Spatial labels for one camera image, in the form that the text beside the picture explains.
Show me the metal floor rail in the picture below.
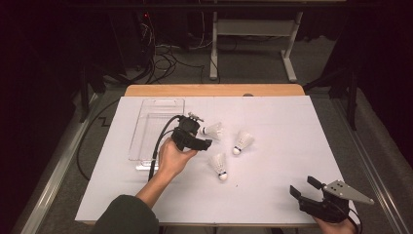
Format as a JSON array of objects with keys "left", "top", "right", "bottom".
[
  {"left": 330, "top": 97, "right": 413, "bottom": 234},
  {"left": 19, "top": 92, "right": 100, "bottom": 234}
]

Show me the clear plastic tray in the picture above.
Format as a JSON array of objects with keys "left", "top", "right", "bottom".
[{"left": 128, "top": 97, "right": 186, "bottom": 172}]

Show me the white metal desk frame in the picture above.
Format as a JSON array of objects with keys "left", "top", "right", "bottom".
[{"left": 208, "top": 11, "right": 305, "bottom": 84}]

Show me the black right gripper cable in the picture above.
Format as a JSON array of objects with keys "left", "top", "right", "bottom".
[{"left": 346, "top": 208, "right": 362, "bottom": 230}]

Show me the tangle of floor cables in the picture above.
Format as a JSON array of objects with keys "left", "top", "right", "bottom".
[{"left": 139, "top": 13, "right": 222, "bottom": 86}]

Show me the person's left hand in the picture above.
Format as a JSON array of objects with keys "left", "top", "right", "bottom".
[{"left": 157, "top": 136, "right": 199, "bottom": 181}]

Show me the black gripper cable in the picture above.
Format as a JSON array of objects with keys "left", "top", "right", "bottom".
[
  {"left": 346, "top": 208, "right": 362, "bottom": 230},
  {"left": 147, "top": 114, "right": 183, "bottom": 181}
]

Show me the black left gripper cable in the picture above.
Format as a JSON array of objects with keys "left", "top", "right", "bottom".
[{"left": 147, "top": 114, "right": 183, "bottom": 181}]

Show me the person's right hand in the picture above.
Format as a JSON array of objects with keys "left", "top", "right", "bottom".
[{"left": 313, "top": 215, "right": 358, "bottom": 234}]

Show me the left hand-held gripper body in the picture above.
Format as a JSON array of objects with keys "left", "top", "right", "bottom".
[{"left": 170, "top": 111, "right": 206, "bottom": 152}]

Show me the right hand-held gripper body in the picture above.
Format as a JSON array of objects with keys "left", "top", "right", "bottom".
[{"left": 297, "top": 179, "right": 375, "bottom": 224}]

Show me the white shuttlecock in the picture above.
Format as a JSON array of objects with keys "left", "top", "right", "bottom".
[
  {"left": 208, "top": 152, "right": 229, "bottom": 182},
  {"left": 198, "top": 121, "right": 224, "bottom": 140},
  {"left": 232, "top": 130, "right": 255, "bottom": 156}
]

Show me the wooden table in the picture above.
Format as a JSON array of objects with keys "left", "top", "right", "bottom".
[{"left": 111, "top": 84, "right": 322, "bottom": 228}]

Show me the dark metal stand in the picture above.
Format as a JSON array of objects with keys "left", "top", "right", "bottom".
[
  {"left": 79, "top": 64, "right": 106, "bottom": 124},
  {"left": 305, "top": 64, "right": 361, "bottom": 132}
]

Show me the black floor cable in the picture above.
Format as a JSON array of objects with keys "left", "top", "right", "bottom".
[{"left": 76, "top": 98, "right": 121, "bottom": 181}]

